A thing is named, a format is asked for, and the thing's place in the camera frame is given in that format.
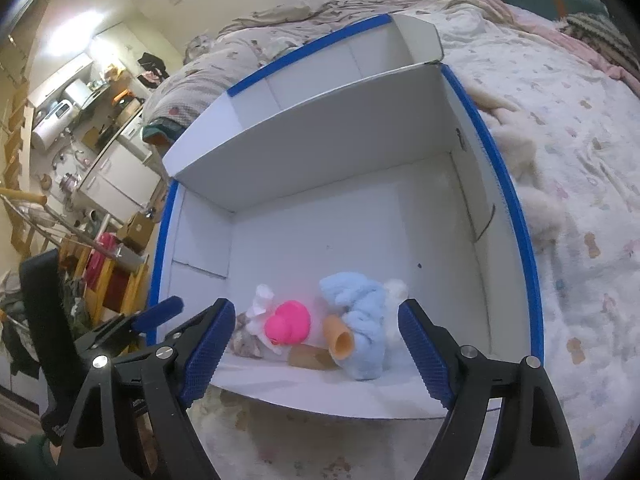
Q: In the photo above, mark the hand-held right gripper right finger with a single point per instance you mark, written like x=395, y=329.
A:
x=425, y=355

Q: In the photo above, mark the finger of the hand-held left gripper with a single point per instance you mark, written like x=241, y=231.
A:
x=160, y=310

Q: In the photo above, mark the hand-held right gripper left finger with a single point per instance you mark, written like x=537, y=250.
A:
x=207, y=355

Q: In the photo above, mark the lace trimmed beige scrunchie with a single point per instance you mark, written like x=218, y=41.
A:
x=247, y=342

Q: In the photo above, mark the small white sock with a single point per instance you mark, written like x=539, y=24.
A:
x=397, y=287

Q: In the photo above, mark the white cloth doll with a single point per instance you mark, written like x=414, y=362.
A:
x=262, y=305

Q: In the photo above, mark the orange foam tube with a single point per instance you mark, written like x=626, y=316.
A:
x=340, y=340

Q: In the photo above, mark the tan scrunchie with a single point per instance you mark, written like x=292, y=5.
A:
x=306, y=357

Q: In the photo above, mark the blue cardboard box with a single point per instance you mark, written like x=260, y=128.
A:
x=350, y=220

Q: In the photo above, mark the person's left forearm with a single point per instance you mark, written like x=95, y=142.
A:
x=25, y=460

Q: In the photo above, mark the dark clothes pile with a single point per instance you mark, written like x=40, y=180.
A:
x=15, y=340

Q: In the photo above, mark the yellow wooden rack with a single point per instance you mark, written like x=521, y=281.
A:
x=112, y=287

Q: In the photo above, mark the red bag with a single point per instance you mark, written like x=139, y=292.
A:
x=102, y=260

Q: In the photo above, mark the grey metal pole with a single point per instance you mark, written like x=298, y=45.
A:
x=75, y=230

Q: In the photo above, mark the white kitchen cabinets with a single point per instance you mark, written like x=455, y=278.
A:
x=120, y=175

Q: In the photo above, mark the teal cloth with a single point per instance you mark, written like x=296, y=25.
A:
x=152, y=132

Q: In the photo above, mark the white water heater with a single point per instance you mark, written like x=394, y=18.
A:
x=50, y=122

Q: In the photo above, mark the cream fluffy cloth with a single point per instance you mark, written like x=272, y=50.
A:
x=522, y=160

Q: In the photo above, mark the dark hanging clothes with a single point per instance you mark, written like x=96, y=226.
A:
x=152, y=67

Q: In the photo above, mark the white grey cat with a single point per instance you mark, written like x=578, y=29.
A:
x=200, y=46

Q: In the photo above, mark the beige printed quilt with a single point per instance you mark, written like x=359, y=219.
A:
x=280, y=25

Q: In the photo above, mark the pink blanket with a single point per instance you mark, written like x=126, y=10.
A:
x=550, y=25

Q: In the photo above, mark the crochet blanket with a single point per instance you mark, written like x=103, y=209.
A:
x=600, y=35

